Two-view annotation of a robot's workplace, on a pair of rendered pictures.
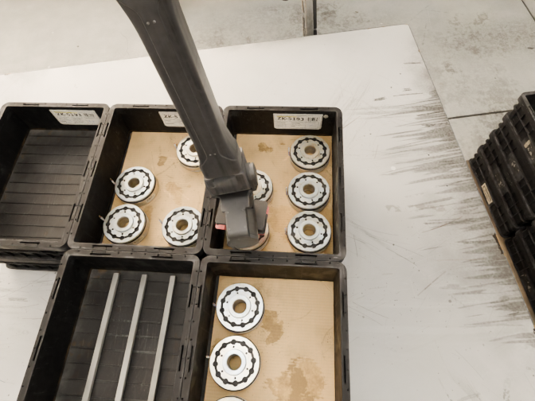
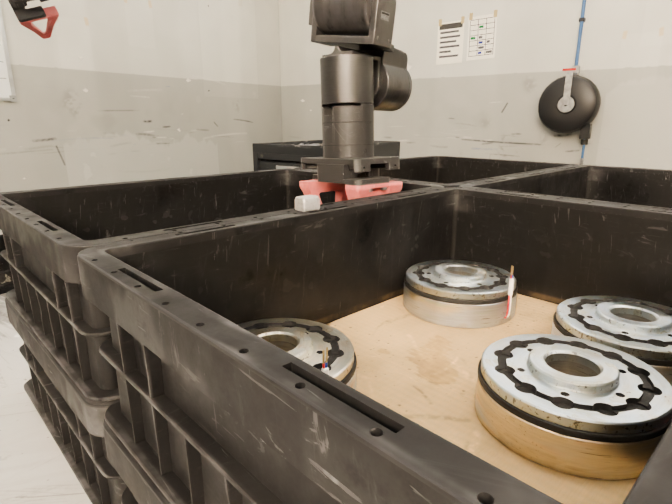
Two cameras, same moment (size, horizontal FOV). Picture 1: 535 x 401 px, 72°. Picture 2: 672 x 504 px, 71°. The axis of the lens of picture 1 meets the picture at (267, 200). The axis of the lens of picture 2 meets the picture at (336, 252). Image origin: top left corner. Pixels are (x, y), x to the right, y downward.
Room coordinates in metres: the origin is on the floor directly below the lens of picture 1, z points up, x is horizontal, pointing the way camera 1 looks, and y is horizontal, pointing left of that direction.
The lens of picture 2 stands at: (0.78, 0.37, 1.00)
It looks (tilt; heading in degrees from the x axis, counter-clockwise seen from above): 16 degrees down; 216
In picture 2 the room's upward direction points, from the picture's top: straight up
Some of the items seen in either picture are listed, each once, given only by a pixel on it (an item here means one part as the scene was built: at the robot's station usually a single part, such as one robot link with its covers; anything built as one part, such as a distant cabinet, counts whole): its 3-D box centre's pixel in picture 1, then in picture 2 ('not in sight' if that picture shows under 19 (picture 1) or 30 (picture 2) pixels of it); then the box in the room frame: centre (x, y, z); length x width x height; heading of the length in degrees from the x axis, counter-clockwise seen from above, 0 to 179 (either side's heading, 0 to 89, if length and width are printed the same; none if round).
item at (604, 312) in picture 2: (123, 222); (632, 317); (0.39, 0.35, 0.86); 0.05 x 0.05 x 0.01
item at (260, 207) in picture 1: (240, 208); (348, 140); (0.33, 0.06, 0.98); 0.10 x 0.07 x 0.07; 75
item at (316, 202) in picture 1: (308, 190); not in sight; (0.42, -0.10, 0.86); 0.10 x 0.10 x 0.01
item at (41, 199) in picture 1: (45, 179); not in sight; (0.53, 0.56, 0.87); 0.40 x 0.30 x 0.11; 170
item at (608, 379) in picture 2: (134, 183); (571, 367); (0.49, 0.33, 0.86); 0.05 x 0.05 x 0.01
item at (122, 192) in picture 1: (134, 184); (570, 375); (0.49, 0.33, 0.86); 0.10 x 0.10 x 0.01
